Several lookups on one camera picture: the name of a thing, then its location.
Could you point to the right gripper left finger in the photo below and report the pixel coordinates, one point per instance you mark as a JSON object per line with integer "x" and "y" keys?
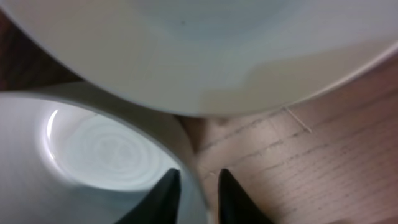
{"x": 160, "y": 205}

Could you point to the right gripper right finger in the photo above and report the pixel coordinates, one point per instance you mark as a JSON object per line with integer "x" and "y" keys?
{"x": 234, "y": 204}

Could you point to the light grey small bowl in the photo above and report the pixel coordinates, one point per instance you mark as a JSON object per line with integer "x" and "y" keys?
{"x": 72, "y": 153}

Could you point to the white small bowl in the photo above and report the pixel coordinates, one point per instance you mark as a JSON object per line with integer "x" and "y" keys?
{"x": 212, "y": 58}

